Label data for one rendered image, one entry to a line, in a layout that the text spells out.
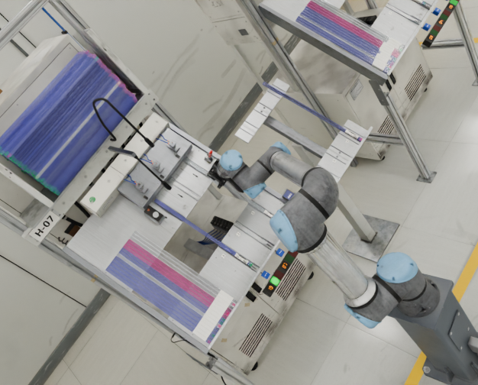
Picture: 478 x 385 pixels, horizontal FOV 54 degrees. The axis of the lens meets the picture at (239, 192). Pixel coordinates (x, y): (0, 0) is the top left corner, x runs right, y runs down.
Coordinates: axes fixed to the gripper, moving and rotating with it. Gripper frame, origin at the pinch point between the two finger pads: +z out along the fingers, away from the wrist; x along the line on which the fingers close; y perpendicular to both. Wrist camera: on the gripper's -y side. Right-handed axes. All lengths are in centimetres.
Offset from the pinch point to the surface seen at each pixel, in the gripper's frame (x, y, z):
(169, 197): 17.4, 14.6, 3.7
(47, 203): 49, 49, -9
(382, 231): -42, -86, 43
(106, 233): 44, 27, 6
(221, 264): 28.5, -19.1, -2.4
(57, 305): 100, 47, 178
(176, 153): 1.6, 23.2, -0.9
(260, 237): 10.1, -25.8, -3.7
